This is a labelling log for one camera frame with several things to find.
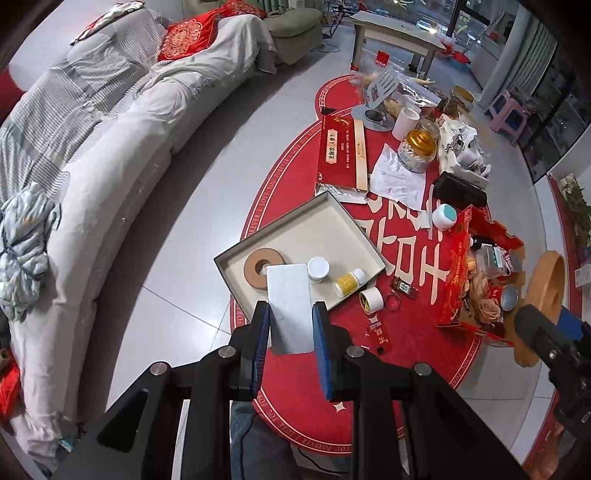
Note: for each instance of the grey shallow tray box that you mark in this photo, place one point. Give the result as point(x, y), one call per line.
point(314, 230)

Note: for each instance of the grey phone stand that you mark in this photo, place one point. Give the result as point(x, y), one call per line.
point(381, 87)

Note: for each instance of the white ceramic tea set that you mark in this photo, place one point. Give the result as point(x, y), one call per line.
point(466, 157)

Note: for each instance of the glass display cabinet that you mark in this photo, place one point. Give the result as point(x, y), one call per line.
point(563, 115)

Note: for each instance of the person's right hand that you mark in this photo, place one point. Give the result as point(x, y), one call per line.
point(575, 454)

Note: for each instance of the grey covered sofa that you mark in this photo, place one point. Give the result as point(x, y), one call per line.
point(115, 138)

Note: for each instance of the brown disc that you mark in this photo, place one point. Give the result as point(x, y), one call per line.
point(277, 258)

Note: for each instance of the long red gift box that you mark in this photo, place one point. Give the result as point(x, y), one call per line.
point(337, 157)

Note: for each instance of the pink plastic stool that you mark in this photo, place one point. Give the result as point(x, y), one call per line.
point(508, 110)

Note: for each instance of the clear plastic snack bag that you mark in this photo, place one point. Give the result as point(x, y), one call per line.
point(415, 92)

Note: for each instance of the green armchair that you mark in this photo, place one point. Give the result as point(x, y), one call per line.
point(295, 27)

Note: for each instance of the blue label white pill bottle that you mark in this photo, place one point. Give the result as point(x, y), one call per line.
point(318, 267)

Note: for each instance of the person's blue jeans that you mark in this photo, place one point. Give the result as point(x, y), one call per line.
point(249, 443)

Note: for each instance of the red embroidered cushion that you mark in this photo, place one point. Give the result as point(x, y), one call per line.
point(184, 39)

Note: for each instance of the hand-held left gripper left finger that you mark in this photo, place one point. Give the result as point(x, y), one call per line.
point(261, 341)

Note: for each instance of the white foam card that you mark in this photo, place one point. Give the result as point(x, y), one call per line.
point(288, 300)

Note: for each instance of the brown glass jar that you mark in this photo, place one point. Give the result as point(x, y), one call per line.
point(457, 101)

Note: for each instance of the grey round bowl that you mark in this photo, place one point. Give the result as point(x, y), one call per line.
point(512, 297)

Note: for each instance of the black wallet case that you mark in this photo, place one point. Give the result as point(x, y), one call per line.
point(459, 189)

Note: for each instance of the blue grey crumpled cloth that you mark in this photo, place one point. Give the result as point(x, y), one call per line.
point(27, 240)

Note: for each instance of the brown plastic spool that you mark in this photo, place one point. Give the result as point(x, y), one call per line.
point(549, 286)

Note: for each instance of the white paper cup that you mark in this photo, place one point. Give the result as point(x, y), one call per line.
point(405, 124)

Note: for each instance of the red fruit carton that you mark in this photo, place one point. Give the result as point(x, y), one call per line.
point(457, 286)

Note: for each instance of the red cigarette box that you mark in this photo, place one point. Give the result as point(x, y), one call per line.
point(376, 332)

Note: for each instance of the white tape roll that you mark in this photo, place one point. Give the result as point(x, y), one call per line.
point(376, 302)

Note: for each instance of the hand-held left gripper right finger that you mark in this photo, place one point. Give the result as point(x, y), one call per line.
point(323, 350)

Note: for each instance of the teal lid white jar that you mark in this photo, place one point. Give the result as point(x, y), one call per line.
point(445, 217)

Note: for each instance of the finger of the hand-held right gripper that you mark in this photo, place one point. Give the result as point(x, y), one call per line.
point(572, 323)
point(533, 325)

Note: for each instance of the yellow label white pill bottle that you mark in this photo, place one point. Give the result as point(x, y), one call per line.
point(348, 280)

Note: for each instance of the red printed round mat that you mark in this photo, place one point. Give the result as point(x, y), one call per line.
point(415, 369)

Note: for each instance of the gold lid jar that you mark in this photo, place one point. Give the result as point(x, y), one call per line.
point(418, 147)

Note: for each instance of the light wooden coffee table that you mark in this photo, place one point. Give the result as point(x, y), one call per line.
point(392, 27)

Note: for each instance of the potted plant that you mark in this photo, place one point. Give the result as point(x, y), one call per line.
point(572, 194)

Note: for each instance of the white printed paper sheet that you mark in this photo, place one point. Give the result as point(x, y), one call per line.
point(397, 180)

